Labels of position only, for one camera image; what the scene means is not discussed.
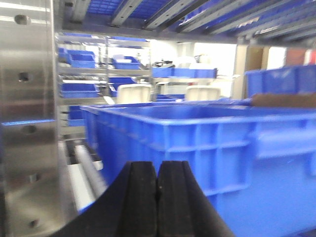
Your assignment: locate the blue bin upper shelf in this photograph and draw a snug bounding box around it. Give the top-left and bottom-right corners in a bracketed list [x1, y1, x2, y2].
[67, 50, 95, 68]

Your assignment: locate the large blue plastic crate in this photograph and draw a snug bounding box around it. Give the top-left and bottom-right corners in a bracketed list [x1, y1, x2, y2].
[81, 103, 316, 237]

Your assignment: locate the blue bin lower shelf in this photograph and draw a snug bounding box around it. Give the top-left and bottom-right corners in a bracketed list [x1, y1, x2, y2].
[60, 83, 99, 98]

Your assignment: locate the blue bin shelf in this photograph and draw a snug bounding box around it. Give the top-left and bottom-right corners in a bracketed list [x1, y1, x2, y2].
[60, 83, 99, 98]
[67, 50, 95, 68]

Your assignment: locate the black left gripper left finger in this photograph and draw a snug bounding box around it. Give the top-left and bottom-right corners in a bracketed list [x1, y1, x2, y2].
[53, 161, 157, 237]

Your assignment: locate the blue crate right background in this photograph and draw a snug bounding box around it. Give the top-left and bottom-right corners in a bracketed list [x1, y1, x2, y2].
[245, 65, 316, 97]

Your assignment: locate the white plastic chair left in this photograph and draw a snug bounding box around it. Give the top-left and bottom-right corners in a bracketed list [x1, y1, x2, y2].
[117, 84, 152, 104]

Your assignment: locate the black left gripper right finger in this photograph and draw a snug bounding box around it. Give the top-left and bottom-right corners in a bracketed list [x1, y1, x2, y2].
[158, 161, 234, 237]

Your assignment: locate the stainless steel upright post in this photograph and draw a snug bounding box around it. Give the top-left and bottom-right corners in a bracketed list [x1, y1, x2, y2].
[0, 0, 62, 237]

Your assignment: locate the overhead roller shelf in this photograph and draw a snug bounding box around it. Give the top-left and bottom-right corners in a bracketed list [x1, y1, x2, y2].
[54, 0, 316, 48]

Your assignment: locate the background metal shelving rack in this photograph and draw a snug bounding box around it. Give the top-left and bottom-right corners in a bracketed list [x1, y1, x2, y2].
[54, 32, 152, 140]

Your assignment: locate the brown cardboard piece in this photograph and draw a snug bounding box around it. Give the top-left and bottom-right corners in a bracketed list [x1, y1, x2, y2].
[251, 93, 316, 108]

